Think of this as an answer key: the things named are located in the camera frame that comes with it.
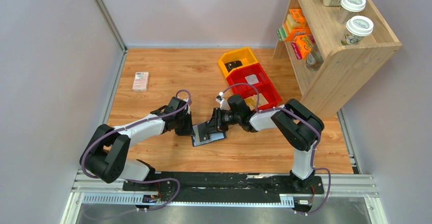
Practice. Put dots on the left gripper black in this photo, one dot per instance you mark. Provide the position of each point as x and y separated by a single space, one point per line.
186 124

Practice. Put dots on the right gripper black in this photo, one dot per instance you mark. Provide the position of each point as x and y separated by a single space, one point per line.
216 121

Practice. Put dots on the grey VIP credit card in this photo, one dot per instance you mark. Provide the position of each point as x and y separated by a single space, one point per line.
200 134

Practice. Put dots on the navy blue card holder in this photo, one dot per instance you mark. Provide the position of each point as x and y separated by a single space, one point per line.
214 135

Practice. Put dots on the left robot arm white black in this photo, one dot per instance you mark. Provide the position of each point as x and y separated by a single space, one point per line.
105 156

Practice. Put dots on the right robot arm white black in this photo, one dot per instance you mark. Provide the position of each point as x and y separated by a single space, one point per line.
301 127

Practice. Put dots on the gold credit cards in bin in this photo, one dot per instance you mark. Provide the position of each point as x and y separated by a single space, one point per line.
255 100

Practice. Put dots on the grey card in bin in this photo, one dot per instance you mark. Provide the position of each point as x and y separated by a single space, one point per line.
252 79

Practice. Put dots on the red plastic bin front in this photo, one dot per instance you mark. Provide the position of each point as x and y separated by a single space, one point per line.
266 88

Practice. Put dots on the red plastic bin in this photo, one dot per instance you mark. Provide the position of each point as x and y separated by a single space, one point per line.
238 75
266 88

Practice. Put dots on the red plastic bin middle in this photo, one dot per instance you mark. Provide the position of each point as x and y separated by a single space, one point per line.
238 75

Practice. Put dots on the black item in yellow bin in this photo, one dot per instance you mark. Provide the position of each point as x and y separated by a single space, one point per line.
232 65

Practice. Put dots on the yellow plastic bin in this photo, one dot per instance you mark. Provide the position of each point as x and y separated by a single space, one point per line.
245 55

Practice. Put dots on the white red small box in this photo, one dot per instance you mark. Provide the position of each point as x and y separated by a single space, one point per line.
140 83

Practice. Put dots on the glass bottle on shelf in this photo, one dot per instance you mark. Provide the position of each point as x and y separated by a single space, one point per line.
314 59

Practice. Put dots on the orange snack box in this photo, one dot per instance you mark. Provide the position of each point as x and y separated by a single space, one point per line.
302 45

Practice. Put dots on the green orange boxes on shelf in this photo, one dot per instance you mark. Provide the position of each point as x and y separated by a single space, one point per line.
295 25

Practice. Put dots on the wooden shelf unit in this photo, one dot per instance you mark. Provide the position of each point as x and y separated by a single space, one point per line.
345 69

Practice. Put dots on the paper cup white lid front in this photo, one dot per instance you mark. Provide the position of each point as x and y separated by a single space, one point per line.
357 28

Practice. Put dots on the paper cup white lid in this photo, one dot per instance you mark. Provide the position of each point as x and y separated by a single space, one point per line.
357 28
350 8

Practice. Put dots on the paper cup white lid rear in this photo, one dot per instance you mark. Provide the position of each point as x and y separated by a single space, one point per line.
350 8

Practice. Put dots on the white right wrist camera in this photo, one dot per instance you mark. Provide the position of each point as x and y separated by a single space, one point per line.
223 103

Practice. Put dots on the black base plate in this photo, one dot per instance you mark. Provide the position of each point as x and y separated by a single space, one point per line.
228 188

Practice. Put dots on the aluminium rail frame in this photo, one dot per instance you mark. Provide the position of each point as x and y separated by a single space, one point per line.
347 187

